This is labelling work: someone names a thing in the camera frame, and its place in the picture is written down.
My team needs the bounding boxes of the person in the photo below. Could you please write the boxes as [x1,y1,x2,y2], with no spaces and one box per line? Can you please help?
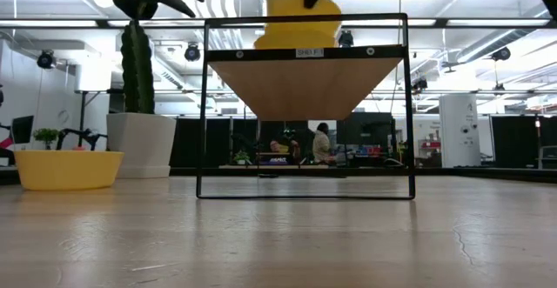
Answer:
[312,122,338,166]

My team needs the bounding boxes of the small potted green plant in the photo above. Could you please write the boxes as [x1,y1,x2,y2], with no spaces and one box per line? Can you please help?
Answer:
[31,127,61,151]
[233,149,252,167]

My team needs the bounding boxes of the white hexagonal plant pot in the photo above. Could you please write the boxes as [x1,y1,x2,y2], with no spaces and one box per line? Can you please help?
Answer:
[105,112,178,179]

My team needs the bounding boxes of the yellow mini bowl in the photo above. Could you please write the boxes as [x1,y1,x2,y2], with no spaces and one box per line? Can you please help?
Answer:
[265,0,344,36]
[14,149,125,192]

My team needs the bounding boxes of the white round column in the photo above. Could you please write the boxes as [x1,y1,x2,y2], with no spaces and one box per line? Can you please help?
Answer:
[439,93,488,169]

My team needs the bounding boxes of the green cactus plant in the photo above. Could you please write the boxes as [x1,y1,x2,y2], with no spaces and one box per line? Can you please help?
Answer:
[120,19,156,116]

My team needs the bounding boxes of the black computer monitor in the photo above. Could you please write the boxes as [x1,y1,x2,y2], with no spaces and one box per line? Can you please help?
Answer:
[10,114,36,151]

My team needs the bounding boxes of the black metal table frame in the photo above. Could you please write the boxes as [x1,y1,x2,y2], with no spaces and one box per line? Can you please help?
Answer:
[0,164,557,185]

